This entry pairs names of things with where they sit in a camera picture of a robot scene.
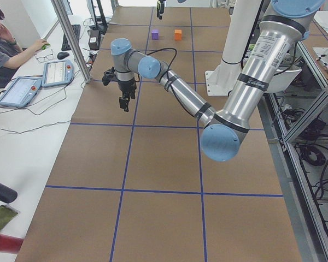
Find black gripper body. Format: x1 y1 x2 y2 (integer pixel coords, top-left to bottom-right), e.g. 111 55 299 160
156 0 165 11
118 78 137 100

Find purple foam block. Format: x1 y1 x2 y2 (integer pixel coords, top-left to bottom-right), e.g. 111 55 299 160
151 29 160 40

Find orange foam block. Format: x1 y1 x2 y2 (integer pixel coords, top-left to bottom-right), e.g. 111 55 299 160
174 29 182 41

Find black monitor stand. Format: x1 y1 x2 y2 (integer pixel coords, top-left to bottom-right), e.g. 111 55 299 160
91 0 108 35

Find black power adapter box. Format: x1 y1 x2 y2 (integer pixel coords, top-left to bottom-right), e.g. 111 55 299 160
88 30 101 50

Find far teach pendant tablet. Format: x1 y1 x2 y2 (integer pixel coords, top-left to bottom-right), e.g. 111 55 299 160
42 59 74 87

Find teach pendant tablet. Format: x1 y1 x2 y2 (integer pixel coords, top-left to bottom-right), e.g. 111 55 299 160
0 77 42 108
42 59 74 87

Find black computer mouse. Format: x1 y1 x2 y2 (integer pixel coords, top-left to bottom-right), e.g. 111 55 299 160
57 51 69 60

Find black keyboard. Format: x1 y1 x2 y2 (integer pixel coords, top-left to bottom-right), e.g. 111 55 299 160
61 23 81 51

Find eyeglasses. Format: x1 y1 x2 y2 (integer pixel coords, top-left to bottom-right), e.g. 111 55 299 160
34 49 54 63

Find near teach pendant tablet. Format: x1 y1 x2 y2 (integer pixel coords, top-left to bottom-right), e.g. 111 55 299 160
0 77 42 108

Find seated person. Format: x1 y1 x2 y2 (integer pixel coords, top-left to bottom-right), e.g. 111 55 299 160
0 9 48 88

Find white chair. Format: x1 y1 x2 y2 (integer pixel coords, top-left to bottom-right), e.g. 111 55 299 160
266 65 302 93

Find black water bottle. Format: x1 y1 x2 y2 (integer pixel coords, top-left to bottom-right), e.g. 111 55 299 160
0 183 17 204

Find green cloth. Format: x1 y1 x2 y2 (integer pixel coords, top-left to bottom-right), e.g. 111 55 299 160
0 205 18 231

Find red bottle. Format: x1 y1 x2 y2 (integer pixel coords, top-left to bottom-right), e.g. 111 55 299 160
0 234 24 254

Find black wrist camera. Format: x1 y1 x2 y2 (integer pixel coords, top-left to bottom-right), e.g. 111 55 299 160
102 67 118 86

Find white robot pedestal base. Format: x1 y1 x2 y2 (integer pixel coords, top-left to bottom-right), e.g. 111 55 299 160
205 0 270 96

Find aluminium frame post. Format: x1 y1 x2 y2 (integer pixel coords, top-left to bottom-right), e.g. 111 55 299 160
51 0 91 84

